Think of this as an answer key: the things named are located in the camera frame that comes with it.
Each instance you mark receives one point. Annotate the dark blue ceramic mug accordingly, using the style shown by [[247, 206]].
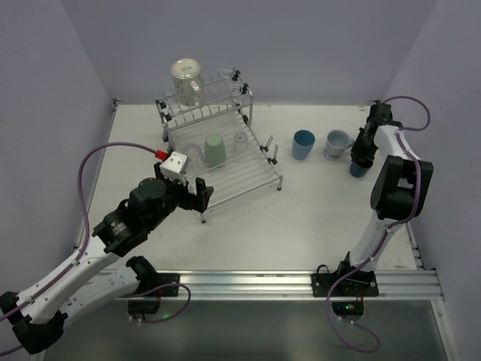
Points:
[[358, 171]]

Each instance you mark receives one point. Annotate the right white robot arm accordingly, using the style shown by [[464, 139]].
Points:
[[398, 194]]

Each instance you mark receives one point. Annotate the left black controller box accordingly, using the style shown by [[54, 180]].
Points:
[[142, 308]]

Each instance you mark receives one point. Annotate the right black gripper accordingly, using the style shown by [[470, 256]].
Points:
[[362, 154]]

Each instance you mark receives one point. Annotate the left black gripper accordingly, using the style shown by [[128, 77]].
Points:
[[186, 195]]

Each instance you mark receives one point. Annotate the small clear glass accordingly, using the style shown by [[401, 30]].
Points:
[[241, 142]]

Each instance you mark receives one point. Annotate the aluminium mounting rail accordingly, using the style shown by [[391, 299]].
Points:
[[397, 285]]

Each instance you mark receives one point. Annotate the large glass mug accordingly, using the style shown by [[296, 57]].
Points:
[[188, 82]]

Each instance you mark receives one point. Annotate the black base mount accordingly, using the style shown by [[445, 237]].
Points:
[[355, 285], [158, 286]]

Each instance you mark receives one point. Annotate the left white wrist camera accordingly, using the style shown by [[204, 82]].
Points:
[[174, 167]]

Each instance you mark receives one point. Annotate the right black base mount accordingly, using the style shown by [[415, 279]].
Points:
[[355, 285]]

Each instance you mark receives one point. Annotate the silver wire dish rack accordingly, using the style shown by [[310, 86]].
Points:
[[228, 109]]

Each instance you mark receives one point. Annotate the green cup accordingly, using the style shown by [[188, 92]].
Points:
[[214, 149]]

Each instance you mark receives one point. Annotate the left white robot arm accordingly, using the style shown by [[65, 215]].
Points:
[[39, 314]]

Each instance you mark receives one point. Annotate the clear faceted glass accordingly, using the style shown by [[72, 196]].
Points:
[[194, 155]]

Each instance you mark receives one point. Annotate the white ceramic mug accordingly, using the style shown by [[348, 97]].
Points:
[[337, 142]]

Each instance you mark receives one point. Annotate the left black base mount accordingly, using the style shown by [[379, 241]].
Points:
[[158, 286]]

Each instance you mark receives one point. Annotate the right black controller box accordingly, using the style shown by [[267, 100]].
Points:
[[348, 309]]

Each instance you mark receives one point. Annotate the black controller box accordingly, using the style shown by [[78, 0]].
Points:
[[348, 309], [142, 308]]

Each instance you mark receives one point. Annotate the light blue cup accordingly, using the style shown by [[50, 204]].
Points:
[[302, 144]]

